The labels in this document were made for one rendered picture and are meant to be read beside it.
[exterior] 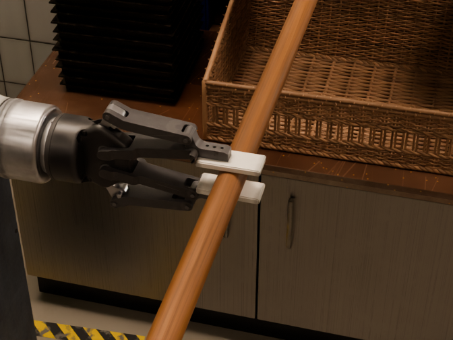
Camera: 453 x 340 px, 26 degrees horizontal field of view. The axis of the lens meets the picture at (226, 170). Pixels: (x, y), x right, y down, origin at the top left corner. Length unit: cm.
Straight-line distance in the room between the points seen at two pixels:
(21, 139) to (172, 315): 30
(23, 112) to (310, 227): 118
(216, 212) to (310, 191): 113
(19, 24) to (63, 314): 81
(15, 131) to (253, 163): 26
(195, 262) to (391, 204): 120
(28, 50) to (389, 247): 122
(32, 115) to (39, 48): 174
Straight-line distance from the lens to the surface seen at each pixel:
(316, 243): 220
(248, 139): 108
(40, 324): 257
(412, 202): 208
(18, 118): 109
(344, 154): 210
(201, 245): 95
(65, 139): 107
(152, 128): 103
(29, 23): 279
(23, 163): 108
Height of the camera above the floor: 184
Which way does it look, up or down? 38 degrees down
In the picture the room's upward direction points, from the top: straight up
